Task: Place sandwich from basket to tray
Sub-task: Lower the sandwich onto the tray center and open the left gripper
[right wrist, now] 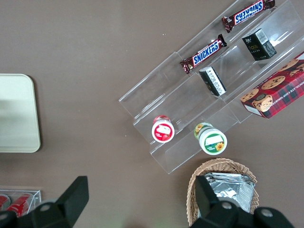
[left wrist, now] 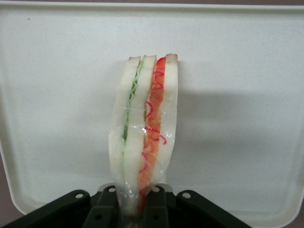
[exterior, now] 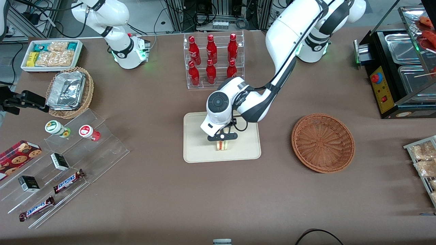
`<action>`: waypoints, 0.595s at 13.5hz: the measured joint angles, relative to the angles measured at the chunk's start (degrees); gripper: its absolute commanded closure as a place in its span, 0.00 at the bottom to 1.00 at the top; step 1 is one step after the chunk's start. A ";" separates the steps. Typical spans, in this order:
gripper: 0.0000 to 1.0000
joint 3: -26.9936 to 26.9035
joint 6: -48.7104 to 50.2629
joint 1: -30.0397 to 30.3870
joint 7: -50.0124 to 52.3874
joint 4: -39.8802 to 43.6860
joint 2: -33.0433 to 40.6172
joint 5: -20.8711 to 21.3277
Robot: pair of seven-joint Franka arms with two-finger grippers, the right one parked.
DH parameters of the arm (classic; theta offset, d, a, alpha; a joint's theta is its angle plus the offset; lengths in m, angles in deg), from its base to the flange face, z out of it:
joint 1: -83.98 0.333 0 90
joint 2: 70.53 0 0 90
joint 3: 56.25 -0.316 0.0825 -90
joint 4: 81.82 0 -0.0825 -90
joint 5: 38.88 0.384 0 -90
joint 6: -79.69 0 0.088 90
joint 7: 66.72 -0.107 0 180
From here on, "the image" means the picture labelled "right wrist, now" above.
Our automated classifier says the clear acrylic stepped shelf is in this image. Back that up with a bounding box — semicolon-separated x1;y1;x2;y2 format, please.
118;0;304;175

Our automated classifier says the red lid yogurt cup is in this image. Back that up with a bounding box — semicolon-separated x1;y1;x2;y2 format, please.
151;114;175;143

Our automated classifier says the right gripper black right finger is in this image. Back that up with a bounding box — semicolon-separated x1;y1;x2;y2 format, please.
190;175;295;228

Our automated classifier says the light tan wicker basket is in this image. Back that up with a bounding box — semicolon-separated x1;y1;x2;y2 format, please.
186;158;257;228

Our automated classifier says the Snickers chocolate bar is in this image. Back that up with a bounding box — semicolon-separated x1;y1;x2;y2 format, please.
180;34;228;75
221;0;276;33

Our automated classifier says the small black box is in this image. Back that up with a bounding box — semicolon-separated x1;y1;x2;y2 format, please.
198;66;227;97
241;28;277;61

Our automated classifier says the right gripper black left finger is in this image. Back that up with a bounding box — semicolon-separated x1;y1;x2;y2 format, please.
0;176;89;228

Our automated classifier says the stack of foil trays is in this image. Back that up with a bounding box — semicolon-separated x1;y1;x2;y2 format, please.
203;172;255;213

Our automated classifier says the red Coca-Cola bottle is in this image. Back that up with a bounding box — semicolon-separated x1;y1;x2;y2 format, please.
0;194;11;212
6;193;33;218

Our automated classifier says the beige rectangular tray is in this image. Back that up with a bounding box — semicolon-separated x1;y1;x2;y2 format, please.
0;73;41;153

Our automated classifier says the red tartan cookie box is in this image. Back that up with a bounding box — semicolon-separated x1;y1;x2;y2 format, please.
240;52;304;119

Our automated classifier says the clear acrylic bottle rack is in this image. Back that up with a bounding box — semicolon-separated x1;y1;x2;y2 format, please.
0;189;42;220

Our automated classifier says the green lid yogurt cup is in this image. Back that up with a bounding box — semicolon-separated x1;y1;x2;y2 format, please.
194;122;228;155

